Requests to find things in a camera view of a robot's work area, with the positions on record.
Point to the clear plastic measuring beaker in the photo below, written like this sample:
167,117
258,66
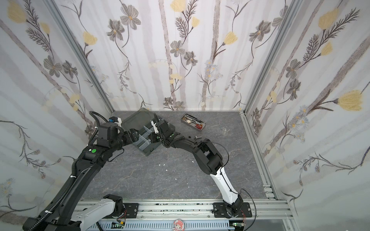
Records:
225,131

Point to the green compartment organizer box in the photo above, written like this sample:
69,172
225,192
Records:
141,121

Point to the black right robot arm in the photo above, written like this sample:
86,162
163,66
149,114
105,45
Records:
209,160

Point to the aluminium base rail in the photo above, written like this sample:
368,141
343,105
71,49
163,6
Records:
200,215

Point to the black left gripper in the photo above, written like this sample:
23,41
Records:
130,140

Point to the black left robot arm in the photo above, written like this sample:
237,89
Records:
107,138

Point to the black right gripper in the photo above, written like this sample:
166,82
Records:
159,132

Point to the pink figurine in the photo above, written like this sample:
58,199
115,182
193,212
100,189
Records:
178,225

